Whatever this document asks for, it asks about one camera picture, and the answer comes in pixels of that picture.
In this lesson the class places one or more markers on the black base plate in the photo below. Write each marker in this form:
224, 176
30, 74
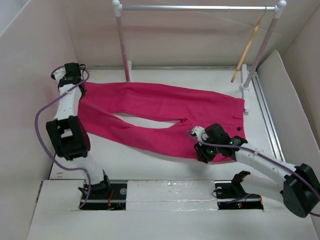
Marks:
114, 200
230, 197

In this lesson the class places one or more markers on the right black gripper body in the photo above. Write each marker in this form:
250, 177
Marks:
209, 140

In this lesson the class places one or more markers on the white foam block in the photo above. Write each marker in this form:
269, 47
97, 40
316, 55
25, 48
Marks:
171, 195

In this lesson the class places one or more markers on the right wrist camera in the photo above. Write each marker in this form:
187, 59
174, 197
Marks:
200, 133

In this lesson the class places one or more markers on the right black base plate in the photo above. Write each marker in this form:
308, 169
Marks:
230, 197

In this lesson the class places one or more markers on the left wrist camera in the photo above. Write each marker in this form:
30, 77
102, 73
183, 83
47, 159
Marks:
58, 74

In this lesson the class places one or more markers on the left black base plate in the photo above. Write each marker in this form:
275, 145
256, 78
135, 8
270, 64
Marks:
114, 200

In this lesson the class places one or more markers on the wooden clothes hanger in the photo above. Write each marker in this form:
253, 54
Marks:
246, 49

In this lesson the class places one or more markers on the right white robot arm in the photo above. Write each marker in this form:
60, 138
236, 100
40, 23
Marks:
295, 186

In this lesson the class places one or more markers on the white clothes rack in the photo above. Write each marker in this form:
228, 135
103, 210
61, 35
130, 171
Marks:
246, 76

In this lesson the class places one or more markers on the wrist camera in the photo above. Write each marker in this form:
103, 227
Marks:
200, 133
58, 74

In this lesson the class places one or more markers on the pink trousers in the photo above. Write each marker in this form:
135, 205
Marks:
156, 117

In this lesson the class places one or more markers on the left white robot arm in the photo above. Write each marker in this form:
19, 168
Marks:
66, 132

